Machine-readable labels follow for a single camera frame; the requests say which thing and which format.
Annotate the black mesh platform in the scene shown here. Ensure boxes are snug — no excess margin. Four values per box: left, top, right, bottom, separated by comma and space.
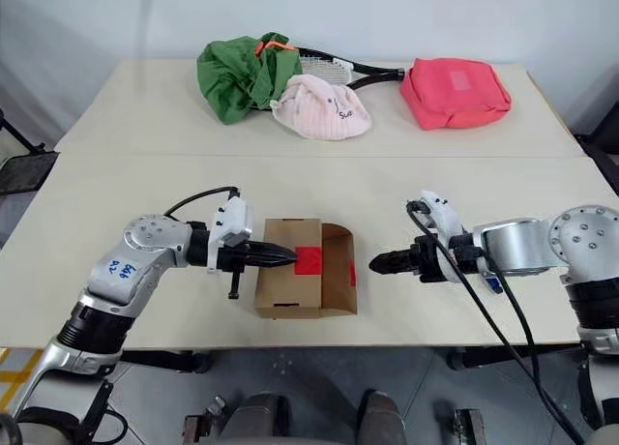
0, 151, 62, 197

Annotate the grey panel with yellow tape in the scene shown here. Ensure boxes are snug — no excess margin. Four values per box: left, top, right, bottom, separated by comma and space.
0, 346, 43, 413

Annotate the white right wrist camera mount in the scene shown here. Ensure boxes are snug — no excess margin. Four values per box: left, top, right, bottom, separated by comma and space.
418, 189, 468, 239

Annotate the black table leg with caster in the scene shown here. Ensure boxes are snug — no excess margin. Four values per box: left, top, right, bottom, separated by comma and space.
119, 349, 213, 375
446, 344, 587, 373

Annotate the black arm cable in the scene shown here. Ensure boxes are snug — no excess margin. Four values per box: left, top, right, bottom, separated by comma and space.
405, 198, 589, 445
162, 187, 242, 220

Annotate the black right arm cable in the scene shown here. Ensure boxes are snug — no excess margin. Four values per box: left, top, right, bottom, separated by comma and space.
405, 198, 589, 445

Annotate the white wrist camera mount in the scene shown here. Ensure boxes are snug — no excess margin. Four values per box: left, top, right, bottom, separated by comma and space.
418, 189, 468, 239
207, 195, 255, 276

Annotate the black tennis racket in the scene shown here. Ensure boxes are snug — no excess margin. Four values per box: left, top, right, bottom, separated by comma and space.
289, 44, 407, 93

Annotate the black equipment base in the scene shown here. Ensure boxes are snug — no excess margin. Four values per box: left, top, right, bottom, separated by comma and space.
574, 130, 619, 197

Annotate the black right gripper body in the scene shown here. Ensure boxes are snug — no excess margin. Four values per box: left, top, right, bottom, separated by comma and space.
409, 235, 454, 284

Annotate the green cloth bag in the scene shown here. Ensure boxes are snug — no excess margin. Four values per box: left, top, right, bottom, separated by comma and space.
195, 32, 306, 127

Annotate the pink ribbed fabric hat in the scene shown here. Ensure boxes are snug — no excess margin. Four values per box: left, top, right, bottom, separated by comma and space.
270, 74, 373, 141

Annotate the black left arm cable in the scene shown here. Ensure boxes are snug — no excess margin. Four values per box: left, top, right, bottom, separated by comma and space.
162, 187, 242, 220

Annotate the brown cardboard box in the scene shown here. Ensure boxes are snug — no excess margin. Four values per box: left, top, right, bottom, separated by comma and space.
253, 217, 360, 320

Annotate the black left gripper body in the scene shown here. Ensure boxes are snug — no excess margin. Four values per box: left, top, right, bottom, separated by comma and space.
220, 240, 258, 301

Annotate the red fabric pouch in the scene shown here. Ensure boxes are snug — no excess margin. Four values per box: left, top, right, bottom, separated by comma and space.
399, 56, 514, 132

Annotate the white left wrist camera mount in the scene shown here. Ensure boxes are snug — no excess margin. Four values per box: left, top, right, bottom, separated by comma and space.
207, 195, 255, 276

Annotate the red sealing tape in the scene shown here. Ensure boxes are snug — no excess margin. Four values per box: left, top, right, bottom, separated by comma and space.
293, 245, 359, 288

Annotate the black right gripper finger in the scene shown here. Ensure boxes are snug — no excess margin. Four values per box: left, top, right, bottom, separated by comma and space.
368, 250, 414, 265
368, 261, 414, 277

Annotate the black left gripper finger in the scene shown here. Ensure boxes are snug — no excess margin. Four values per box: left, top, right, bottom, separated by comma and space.
252, 254, 298, 270
251, 241, 298, 259

